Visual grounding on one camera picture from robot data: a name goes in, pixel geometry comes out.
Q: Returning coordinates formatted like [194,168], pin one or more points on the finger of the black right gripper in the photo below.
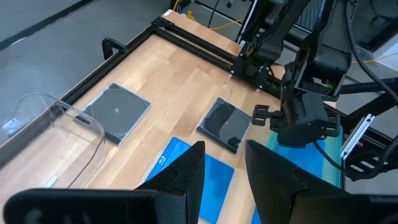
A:
[260,115]
[333,126]

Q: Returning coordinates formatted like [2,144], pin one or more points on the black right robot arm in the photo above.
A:
[273,37]

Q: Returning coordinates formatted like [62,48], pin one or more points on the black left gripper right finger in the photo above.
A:
[270,186]

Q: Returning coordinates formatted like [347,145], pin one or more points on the clear plastic bin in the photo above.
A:
[37,155]

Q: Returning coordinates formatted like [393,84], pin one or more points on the clear jewel case black tray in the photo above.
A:
[118,109]
[224,124]

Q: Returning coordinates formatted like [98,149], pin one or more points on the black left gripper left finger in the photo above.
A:
[191,174]

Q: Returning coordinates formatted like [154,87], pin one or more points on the white label sticker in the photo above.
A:
[167,12]

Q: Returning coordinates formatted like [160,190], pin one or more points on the silver aluminium bar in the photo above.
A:
[357,137]

